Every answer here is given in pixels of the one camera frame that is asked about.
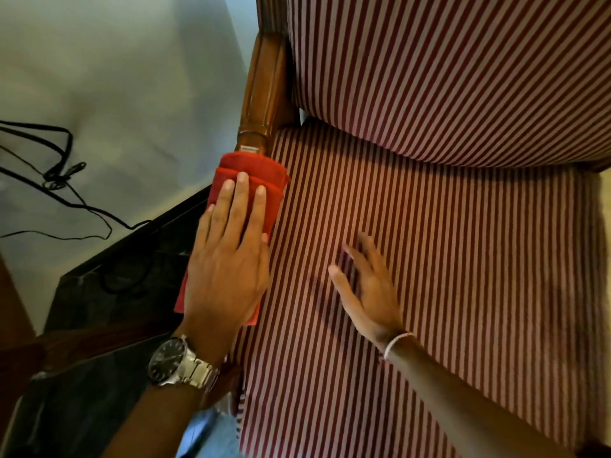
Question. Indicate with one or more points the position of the red cleaning cloth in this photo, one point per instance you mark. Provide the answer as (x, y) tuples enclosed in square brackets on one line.
[(253, 178)]

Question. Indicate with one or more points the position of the person's right middle finger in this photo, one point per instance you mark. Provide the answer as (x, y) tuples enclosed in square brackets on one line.
[(374, 250)]

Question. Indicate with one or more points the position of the red striped back cushion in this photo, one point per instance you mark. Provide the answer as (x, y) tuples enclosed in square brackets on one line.
[(453, 71)]

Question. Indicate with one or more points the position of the person's left little finger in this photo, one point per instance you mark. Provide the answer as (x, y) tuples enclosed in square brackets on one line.
[(205, 228)]

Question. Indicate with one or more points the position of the person's left thumb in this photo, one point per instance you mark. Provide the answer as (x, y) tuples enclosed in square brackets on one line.
[(264, 247)]

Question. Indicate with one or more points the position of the red striped seat cushion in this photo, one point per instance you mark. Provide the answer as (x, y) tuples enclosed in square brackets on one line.
[(453, 281)]

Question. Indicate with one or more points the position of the silver wristwatch with dark dial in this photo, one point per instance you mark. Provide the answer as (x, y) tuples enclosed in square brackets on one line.
[(176, 364)]

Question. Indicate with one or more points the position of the person's right forearm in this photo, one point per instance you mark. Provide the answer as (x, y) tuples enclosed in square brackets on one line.
[(458, 405)]

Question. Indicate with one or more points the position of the person's left middle finger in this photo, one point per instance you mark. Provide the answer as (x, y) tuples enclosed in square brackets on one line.
[(237, 207)]

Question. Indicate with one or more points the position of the black glass side table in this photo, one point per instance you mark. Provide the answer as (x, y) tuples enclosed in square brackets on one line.
[(124, 267)]

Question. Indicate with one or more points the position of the wooden chair frame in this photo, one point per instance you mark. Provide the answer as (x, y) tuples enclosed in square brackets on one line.
[(265, 85)]

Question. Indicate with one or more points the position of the person's left hand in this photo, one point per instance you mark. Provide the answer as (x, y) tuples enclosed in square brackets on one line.
[(224, 281)]

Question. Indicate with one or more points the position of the person's right thumb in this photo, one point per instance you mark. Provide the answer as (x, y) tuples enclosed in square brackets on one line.
[(342, 288)]

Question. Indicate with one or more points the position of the person's right hand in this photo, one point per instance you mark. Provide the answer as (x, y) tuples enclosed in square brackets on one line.
[(374, 305)]

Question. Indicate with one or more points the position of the person's left forearm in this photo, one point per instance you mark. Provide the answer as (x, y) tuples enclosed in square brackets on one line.
[(162, 419)]

